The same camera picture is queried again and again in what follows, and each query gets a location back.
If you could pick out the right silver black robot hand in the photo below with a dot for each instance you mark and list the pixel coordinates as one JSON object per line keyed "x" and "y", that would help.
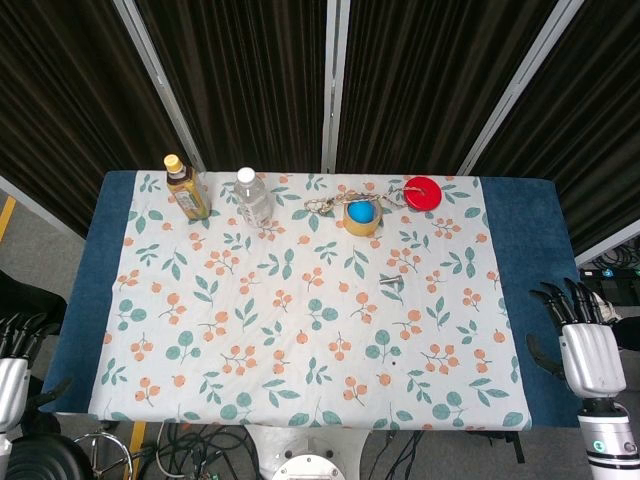
{"x": 592, "y": 360}

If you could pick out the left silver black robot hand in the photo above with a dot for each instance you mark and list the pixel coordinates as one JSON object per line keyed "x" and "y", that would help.
{"x": 12, "y": 385}

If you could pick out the silver metal hex bolt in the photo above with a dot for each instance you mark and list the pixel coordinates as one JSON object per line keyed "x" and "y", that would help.
{"x": 390, "y": 280}

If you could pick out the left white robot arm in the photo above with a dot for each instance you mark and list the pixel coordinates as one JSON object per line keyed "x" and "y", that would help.
{"x": 3, "y": 457}

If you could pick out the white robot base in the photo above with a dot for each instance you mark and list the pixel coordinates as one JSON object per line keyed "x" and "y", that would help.
{"x": 307, "y": 450}

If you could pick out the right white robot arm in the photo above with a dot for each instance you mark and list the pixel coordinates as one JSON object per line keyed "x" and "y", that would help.
{"x": 607, "y": 435}

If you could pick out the floral print tablecloth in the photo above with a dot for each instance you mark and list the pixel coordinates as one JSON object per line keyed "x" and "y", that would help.
{"x": 300, "y": 325}

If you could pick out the black ribbed round cover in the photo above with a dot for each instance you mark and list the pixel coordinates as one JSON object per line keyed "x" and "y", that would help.
{"x": 42, "y": 460}

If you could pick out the black power strip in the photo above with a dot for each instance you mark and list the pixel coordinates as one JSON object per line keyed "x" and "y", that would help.
{"x": 612, "y": 273}

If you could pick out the blue table cover cloth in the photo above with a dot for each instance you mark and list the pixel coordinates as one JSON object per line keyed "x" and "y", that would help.
{"x": 525, "y": 240}

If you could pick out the red round disc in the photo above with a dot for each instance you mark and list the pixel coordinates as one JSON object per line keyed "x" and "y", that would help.
{"x": 425, "y": 197}

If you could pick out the black curtain panel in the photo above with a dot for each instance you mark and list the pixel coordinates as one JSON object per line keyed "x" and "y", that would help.
{"x": 430, "y": 75}
{"x": 240, "y": 75}
{"x": 60, "y": 100}
{"x": 600, "y": 125}

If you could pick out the yellow cap tea bottle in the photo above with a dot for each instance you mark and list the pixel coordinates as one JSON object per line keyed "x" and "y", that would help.
{"x": 190, "y": 200}

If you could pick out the yellow tape roll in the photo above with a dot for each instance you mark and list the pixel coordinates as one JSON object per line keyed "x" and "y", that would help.
{"x": 362, "y": 229}

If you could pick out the blue ball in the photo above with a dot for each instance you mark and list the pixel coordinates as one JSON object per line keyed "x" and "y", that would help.
{"x": 361, "y": 212}

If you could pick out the clear white cap water bottle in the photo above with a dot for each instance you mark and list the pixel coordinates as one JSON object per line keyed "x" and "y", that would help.
{"x": 252, "y": 202}

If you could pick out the silver partition post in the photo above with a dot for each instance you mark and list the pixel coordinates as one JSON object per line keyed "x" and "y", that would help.
{"x": 520, "y": 90}
{"x": 335, "y": 85}
{"x": 160, "y": 85}

